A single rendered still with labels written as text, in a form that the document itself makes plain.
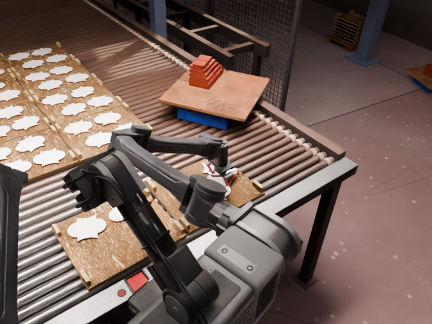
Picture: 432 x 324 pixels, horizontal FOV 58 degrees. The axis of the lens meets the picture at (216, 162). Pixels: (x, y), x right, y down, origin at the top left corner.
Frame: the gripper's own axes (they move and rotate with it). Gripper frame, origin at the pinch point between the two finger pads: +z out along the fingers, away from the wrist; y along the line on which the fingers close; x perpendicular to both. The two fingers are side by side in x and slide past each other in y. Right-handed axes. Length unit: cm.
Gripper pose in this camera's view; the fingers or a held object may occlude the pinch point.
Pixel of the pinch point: (220, 178)
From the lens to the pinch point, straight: 171.0
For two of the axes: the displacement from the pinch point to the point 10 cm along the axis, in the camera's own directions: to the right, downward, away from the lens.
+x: -7.7, 4.2, -4.8
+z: 0.0, 7.5, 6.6
